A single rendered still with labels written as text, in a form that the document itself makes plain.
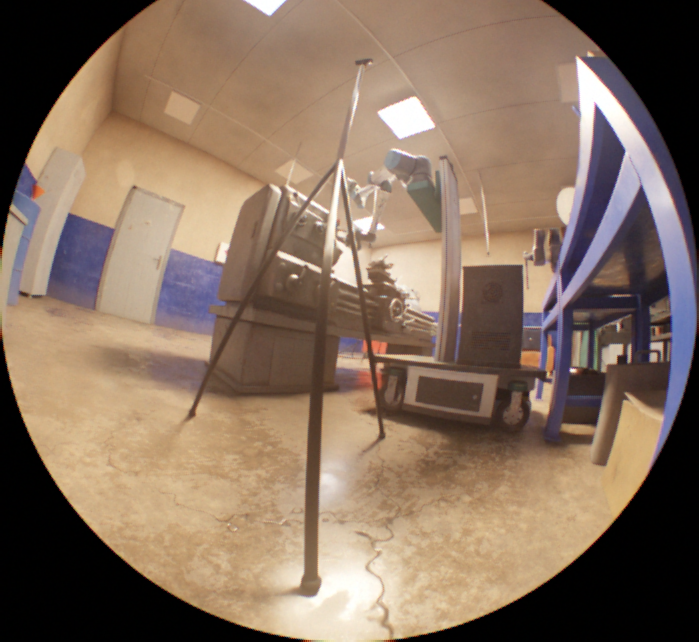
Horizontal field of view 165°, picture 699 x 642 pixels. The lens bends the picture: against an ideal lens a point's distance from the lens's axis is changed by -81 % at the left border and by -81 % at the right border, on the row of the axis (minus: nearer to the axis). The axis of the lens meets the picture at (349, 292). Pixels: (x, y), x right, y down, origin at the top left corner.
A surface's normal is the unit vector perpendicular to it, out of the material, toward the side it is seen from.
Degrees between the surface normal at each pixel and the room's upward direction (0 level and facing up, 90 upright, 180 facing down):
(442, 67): 180
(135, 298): 90
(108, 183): 90
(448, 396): 90
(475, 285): 90
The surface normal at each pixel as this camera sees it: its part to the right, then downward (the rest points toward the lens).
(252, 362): 0.76, -0.02
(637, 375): -0.78, -0.22
